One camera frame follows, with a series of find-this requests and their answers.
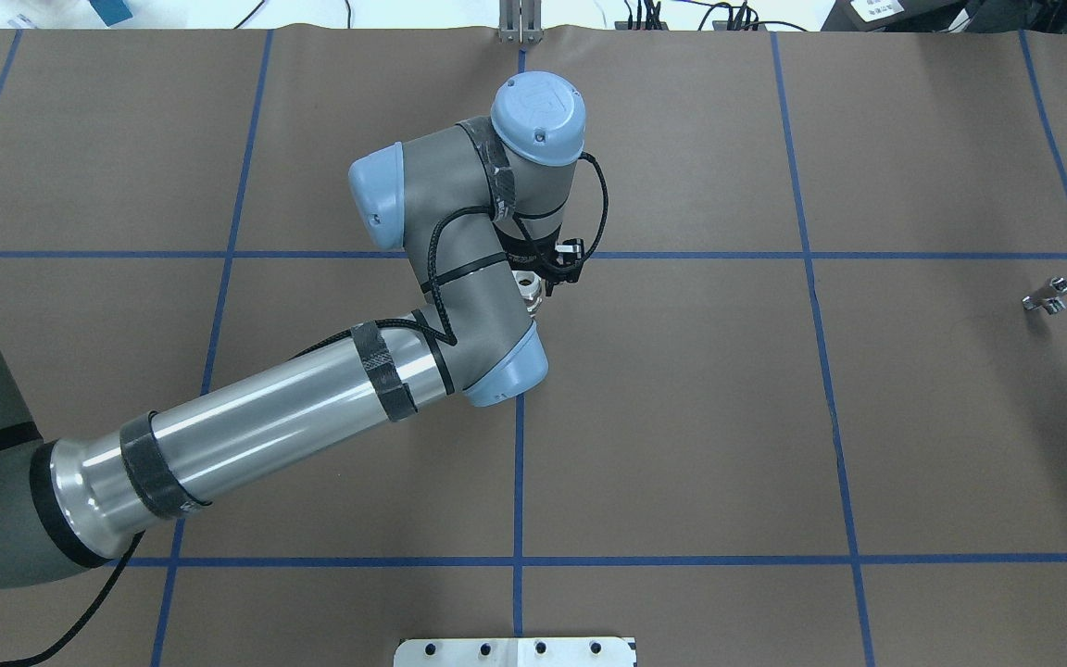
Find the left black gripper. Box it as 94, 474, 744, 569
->
500, 215, 564, 275

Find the white chrome PPR valve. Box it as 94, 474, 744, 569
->
512, 271, 547, 317

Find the chrome threaded pipe fitting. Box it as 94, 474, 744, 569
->
1022, 277, 1067, 315

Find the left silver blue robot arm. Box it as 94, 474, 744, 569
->
0, 72, 590, 588

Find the black box with label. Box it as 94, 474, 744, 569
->
819, 1, 967, 33

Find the blue block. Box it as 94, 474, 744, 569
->
87, 0, 134, 27

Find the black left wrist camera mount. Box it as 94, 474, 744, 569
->
542, 239, 588, 296

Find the aluminium frame post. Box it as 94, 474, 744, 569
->
496, 0, 545, 49

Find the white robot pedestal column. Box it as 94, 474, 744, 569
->
393, 636, 638, 666

